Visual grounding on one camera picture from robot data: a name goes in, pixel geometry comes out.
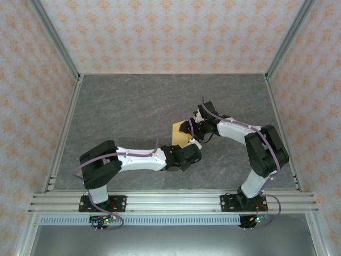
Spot grey metal shelf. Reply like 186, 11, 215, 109
29, 225, 314, 256

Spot small LED circuit board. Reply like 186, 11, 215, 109
89, 214, 118, 225
249, 214, 270, 224

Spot aluminium corner strut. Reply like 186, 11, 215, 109
305, 213, 330, 256
14, 214, 40, 256

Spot long aluminium base rail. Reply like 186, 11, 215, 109
28, 189, 319, 214

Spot grey slotted cable duct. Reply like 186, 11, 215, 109
39, 215, 242, 226

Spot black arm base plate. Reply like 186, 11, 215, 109
220, 194, 269, 213
79, 195, 127, 213

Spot aluminium side rail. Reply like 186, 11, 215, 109
263, 74, 304, 193
42, 74, 85, 193

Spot aluminium frame post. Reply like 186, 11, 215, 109
265, 0, 318, 81
28, 0, 82, 81

